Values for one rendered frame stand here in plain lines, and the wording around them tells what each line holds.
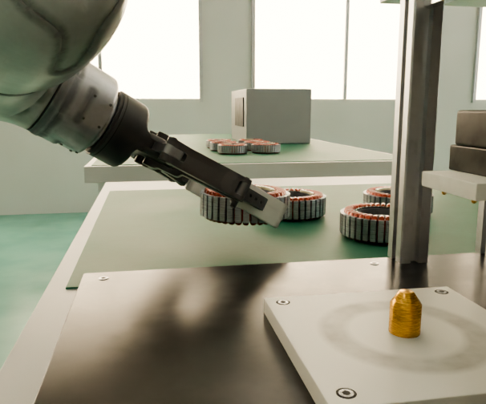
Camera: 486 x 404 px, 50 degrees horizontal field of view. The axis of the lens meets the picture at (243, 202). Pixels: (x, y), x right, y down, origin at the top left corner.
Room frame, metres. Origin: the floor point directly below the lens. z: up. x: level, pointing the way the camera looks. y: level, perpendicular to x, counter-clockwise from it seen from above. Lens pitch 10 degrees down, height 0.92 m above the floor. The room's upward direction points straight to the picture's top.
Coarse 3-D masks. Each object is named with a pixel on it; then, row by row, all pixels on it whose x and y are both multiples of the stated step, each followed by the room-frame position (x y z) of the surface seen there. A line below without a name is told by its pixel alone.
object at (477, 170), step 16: (464, 112) 0.34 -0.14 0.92; (480, 112) 0.33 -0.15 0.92; (464, 128) 0.34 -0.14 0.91; (480, 128) 0.32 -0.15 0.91; (464, 144) 0.34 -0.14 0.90; (480, 144) 0.32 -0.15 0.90; (464, 160) 0.34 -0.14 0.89; (480, 160) 0.32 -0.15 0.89; (432, 176) 0.33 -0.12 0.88; (448, 176) 0.32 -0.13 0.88; (464, 176) 0.32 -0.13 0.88; (480, 176) 0.32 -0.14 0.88; (448, 192) 0.31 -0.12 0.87; (464, 192) 0.30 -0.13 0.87; (480, 192) 0.29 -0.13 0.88
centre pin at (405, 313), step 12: (396, 300) 0.31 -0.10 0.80; (408, 300) 0.31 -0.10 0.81; (396, 312) 0.31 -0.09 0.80; (408, 312) 0.30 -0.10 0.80; (420, 312) 0.31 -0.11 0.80; (396, 324) 0.31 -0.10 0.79; (408, 324) 0.30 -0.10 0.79; (420, 324) 0.31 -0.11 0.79; (396, 336) 0.31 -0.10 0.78; (408, 336) 0.30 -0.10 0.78
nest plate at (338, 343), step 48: (432, 288) 0.39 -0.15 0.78; (288, 336) 0.31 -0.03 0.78; (336, 336) 0.31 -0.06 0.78; (384, 336) 0.31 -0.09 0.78; (432, 336) 0.31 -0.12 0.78; (480, 336) 0.31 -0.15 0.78; (336, 384) 0.25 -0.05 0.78; (384, 384) 0.25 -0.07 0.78; (432, 384) 0.25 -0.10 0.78; (480, 384) 0.25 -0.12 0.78
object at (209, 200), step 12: (204, 192) 0.63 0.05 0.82; (216, 192) 0.61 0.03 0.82; (276, 192) 0.61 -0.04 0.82; (288, 192) 0.65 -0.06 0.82; (204, 204) 0.62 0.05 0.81; (216, 204) 0.60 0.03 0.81; (228, 204) 0.59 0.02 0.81; (288, 204) 0.63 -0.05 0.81; (204, 216) 0.62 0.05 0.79; (216, 216) 0.60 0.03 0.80; (228, 216) 0.59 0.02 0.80; (240, 216) 0.59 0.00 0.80; (252, 216) 0.59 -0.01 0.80; (288, 216) 0.63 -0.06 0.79
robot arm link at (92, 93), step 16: (80, 80) 0.50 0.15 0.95; (96, 80) 0.52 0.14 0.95; (112, 80) 0.54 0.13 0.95; (64, 96) 0.49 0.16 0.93; (80, 96) 0.50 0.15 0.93; (96, 96) 0.51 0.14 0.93; (112, 96) 0.52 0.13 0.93; (48, 112) 0.49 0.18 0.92; (64, 112) 0.49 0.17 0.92; (80, 112) 0.50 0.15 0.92; (96, 112) 0.51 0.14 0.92; (112, 112) 0.53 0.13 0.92; (32, 128) 0.50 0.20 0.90; (48, 128) 0.50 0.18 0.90; (64, 128) 0.50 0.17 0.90; (80, 128) 0.50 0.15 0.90; (96, 128) 0.51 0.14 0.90; (64, 144) 0.52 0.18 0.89; (80, 144) 0.51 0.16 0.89
